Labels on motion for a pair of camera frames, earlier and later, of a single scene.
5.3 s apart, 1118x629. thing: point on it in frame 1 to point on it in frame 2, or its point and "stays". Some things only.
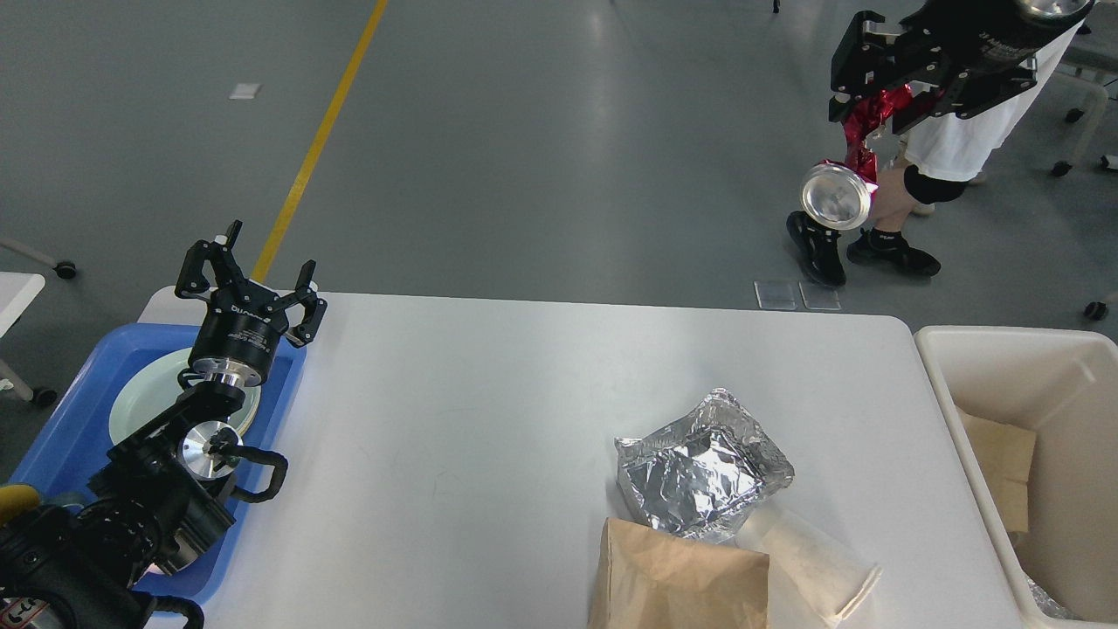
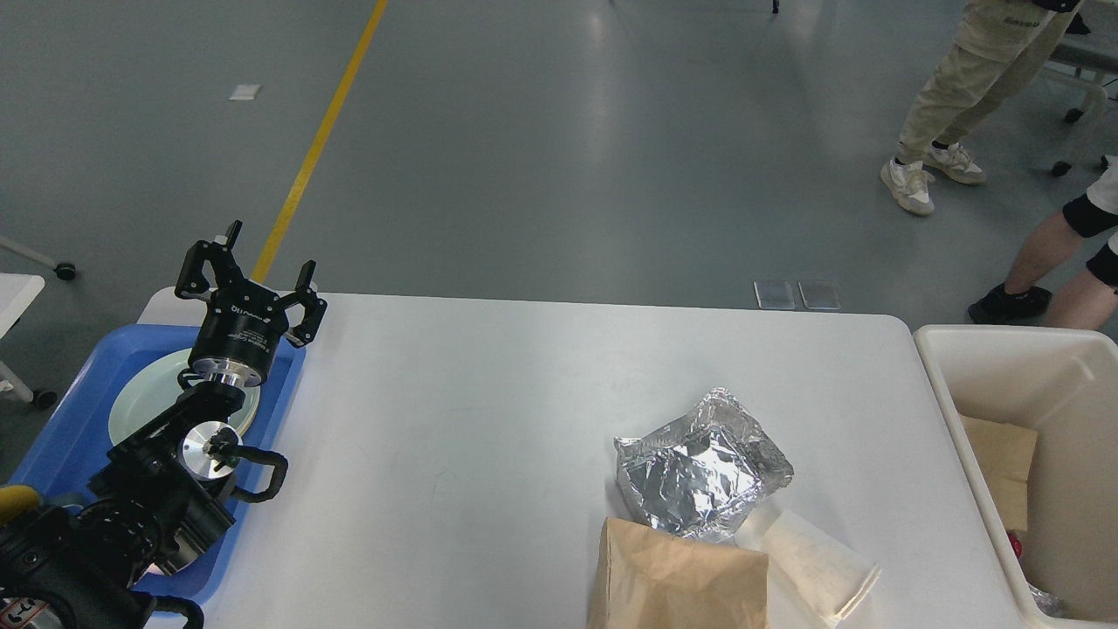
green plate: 154,385 stays
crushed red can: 838,195 to 1016,543
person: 941,160 to 1089,300
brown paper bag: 1006,453 stays
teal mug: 15,500 stays
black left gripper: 238,332 stays
